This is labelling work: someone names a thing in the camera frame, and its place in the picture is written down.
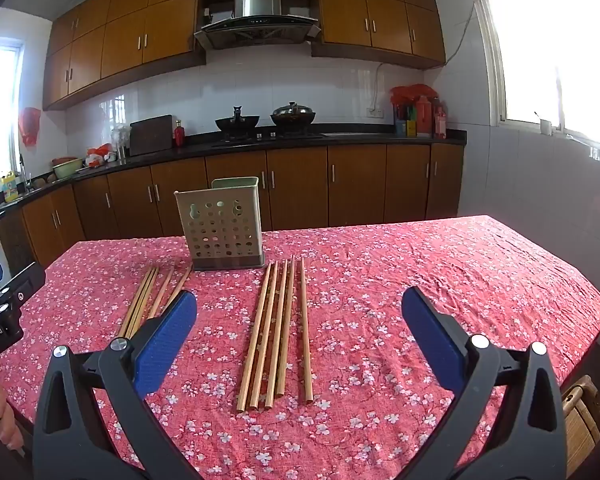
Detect yellow detergent bottle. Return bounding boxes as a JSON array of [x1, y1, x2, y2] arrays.
[[1, 171, 19, 204]]

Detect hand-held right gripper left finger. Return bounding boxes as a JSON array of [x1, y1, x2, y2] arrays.
[[32, 290, 198, 480]]

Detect red plastic bag on hook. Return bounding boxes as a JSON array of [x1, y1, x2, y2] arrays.
[[19, 106, 42, 147]]

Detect beige perforated utensil holder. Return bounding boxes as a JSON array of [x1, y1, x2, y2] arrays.
[[174, 176, 267, 272]]

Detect red floral tablecloth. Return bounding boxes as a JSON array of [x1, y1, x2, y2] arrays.
[[0, 215, 600, 480]]

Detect black wok with handle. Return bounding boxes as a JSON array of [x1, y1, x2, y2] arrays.
[[215, 106, 261, 133]]

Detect black wok with lid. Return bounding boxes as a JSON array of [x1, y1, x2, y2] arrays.
[[270, 101, 317, 128]]

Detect red jug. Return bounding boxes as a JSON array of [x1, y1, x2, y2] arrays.
[[415, 95, 433, 137]]

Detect bamboo chair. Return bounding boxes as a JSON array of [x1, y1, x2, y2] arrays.
[[560, 375, 600, 478]]

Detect person's left hand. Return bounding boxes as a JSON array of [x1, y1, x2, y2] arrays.
[[0, 355, 27, 454]]

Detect dark wooden cutting board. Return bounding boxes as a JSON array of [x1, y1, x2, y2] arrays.
[[129, 114, 175, 157]]

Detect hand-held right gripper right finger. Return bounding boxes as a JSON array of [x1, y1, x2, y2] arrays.
[[401, 286, 568, 480]]

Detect red and white plastic bag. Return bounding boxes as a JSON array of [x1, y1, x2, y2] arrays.
[[84, 144, 118, 168]]

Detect green basin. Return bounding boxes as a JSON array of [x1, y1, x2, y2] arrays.
[[51, 157, 84, 180]]

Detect steel range hood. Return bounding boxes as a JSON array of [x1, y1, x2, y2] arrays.
[[194, 0, 322, 52]]

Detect gas stove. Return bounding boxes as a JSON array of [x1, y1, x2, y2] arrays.
[[211, 130, 325, 147]]

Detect large bright window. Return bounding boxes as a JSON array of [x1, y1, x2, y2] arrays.
[[470, 0, 600, 156]]

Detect colourful condiment box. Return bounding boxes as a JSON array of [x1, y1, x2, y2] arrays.
[[394, 102, 418, 137]]

